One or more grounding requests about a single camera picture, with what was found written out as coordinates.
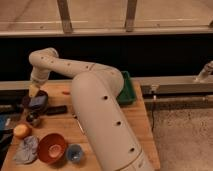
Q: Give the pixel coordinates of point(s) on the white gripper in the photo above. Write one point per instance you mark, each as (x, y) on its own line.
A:
(38, 77)

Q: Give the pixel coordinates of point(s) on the blue sponge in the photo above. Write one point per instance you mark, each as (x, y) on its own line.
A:
(37, 102)

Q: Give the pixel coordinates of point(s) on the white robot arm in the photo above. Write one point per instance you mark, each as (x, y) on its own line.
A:
(94, 91)

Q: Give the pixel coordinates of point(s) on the dark purple bowl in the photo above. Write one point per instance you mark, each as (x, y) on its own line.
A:
(26, 99)

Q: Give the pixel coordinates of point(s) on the orange bowl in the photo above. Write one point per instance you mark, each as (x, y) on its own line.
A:
(51, 148)

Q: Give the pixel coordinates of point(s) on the black rectangular block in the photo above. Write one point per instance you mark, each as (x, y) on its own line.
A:
(56, 110)

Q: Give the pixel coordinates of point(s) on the orange carrot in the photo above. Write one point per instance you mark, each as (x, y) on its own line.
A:
(65, 92)

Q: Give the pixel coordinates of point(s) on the orange fruit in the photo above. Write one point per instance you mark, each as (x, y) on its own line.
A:
(21, 131)

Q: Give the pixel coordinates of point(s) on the wooden cutting board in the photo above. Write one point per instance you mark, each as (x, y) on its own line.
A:
(66, 125)

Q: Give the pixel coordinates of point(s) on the silver fork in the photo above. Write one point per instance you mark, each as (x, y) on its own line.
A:
(78, 123)

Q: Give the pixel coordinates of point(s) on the grey crumpled cloth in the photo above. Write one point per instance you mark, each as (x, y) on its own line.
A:
(27, 150)

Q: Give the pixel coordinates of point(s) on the small blue cup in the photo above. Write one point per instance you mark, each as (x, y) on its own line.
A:
(74, 153)

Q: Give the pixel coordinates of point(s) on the green plastic tray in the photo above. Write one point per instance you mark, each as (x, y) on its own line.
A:
(127, 95)

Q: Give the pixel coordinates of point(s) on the grey metal fixture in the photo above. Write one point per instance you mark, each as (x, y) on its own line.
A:
(205, 72)

